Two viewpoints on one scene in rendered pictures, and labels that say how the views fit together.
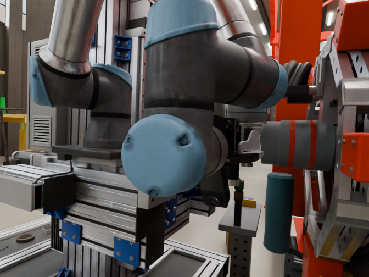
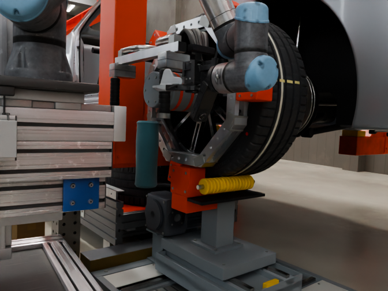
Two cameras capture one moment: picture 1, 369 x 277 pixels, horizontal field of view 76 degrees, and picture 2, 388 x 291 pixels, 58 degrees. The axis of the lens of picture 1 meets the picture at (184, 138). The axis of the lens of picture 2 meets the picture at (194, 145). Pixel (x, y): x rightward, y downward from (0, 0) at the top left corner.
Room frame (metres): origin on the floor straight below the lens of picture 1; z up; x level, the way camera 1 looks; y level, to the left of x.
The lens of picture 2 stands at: (-0.05, 0.77, 0.74)
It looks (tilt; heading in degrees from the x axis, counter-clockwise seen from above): 4 degrees down; 300
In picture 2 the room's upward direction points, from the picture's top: 2 degrees clockwise
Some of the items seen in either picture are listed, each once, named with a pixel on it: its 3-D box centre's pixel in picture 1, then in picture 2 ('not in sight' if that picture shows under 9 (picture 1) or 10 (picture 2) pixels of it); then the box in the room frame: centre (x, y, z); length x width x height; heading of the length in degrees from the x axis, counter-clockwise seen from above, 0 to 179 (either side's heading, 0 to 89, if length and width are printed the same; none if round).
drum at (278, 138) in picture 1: (300, 144); (175, 92); (0.68, -0.33, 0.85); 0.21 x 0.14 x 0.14; 69
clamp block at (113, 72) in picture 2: (257, 120); (122, 71); (0.88, -0.27, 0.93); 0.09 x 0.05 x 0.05; 69
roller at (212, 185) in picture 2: not in sight; (227, 183); (0.50, -0.45, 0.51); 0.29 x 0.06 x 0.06; 69
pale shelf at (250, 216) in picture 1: (242, 215); not in sight; (1.24, -0.33, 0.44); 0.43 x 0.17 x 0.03; 159
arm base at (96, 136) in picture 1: (110, 129); (40, 62); (0.70, 0.22, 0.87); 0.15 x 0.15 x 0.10
